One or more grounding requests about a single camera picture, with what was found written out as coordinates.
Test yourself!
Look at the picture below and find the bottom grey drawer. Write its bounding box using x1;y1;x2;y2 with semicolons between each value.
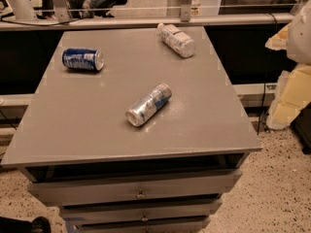
67;216;210;233

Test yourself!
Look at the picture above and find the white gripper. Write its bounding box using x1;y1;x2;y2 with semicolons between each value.
265;0;311;130

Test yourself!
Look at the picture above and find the clear plastic bottle blue label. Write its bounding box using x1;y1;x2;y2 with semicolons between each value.
157;23;195;58

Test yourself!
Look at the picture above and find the grey drawer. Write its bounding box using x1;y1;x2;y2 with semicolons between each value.
28;169;242;207
67;216;210;233
60;197;222;225

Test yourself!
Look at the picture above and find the silver blue energy drink can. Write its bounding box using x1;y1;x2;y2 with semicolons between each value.
125;83;172;127

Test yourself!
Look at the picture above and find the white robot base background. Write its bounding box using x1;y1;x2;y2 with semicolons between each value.
6;0;37;21

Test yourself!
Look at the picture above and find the grey drawer cabinet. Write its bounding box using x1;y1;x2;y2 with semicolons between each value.
2;27;260;233

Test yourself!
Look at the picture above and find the black object bottom left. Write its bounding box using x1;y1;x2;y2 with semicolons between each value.
0;216;52;233

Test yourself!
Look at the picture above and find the black cable right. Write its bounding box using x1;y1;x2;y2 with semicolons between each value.
257;13;280;136

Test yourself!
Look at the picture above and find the blue soda can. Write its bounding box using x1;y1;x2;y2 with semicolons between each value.
61;48;104;72

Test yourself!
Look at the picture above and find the middle grey drawer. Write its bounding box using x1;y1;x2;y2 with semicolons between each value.
60;197;222;225

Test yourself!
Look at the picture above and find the grey metal rail frame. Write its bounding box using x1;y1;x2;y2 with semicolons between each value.
1;0;309;29

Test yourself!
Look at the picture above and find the top grey drawer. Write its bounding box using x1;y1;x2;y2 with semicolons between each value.
28;169;242;207

